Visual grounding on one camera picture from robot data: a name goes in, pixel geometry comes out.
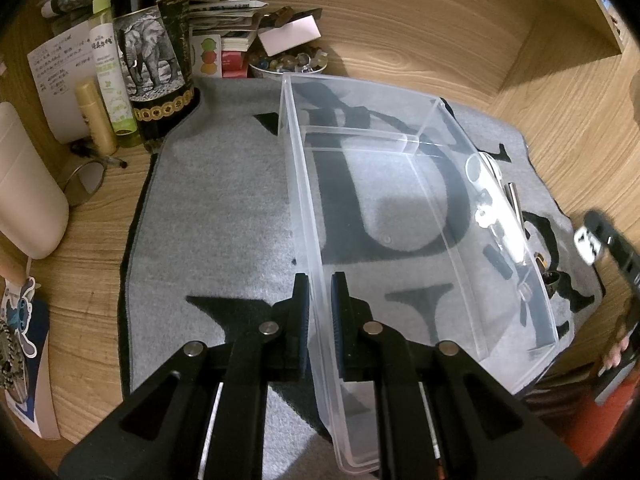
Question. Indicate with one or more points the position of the person's right hand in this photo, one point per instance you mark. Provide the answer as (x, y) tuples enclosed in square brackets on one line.
[(613, 354)]

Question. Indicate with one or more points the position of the clear plastic storage bin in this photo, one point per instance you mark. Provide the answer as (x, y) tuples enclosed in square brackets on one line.
[(378, 192)]

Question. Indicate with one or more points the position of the dark wine bottle elephant label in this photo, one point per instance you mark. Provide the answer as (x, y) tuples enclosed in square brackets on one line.
[(153, 40)]

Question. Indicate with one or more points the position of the small black rectangular block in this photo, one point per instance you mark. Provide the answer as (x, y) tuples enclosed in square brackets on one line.
[(496, 259)]

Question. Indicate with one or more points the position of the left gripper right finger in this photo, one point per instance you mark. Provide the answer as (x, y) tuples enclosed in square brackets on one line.
[(439, 414)]

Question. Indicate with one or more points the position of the traffic light sticker card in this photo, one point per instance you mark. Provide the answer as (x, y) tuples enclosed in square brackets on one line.
[(206, 56)]

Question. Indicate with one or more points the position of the small white cardboard box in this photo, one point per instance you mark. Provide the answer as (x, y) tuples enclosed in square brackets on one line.
[(293, 34)]

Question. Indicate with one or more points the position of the gold lip balm tube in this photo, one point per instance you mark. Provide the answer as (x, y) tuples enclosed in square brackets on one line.
[(95, 116)]

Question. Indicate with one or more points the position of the round metal ring lid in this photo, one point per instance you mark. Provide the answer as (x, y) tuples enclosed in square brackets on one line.
[(81, 178)]

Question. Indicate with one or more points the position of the bowl of beads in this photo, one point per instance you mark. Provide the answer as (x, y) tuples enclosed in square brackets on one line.
[(273, 67)]

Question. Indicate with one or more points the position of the beige insulated mug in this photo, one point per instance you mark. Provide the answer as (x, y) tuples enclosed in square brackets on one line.
[(34, 209)]

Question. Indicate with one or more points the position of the green white spray bottle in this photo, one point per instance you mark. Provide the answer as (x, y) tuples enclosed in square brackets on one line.
[(112, 84)]

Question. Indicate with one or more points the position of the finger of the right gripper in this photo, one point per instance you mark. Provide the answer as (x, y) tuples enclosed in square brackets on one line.
[(598, 234)]

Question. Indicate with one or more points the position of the grey mat with black letters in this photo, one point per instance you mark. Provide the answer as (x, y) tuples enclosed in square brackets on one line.
[(212, 251)]

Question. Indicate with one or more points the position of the cartoon sticker booklet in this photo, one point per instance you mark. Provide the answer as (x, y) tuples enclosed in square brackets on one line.
[(25, 370)]

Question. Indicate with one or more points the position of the silver metal pen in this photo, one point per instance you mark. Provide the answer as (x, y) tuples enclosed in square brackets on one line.
[(512, 195)]

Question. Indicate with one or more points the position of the stack of books and papers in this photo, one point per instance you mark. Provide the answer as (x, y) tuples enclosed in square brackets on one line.
[(237, 22)]

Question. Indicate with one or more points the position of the white handwritten note paper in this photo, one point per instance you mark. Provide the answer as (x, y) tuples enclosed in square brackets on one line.
[(57, 66)]

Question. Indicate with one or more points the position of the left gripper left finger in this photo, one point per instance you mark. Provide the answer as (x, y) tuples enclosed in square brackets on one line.
[(202, 414)]

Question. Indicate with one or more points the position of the white handheld thermometer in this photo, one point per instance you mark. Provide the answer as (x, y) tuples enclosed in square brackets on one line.
[(494, 211)]

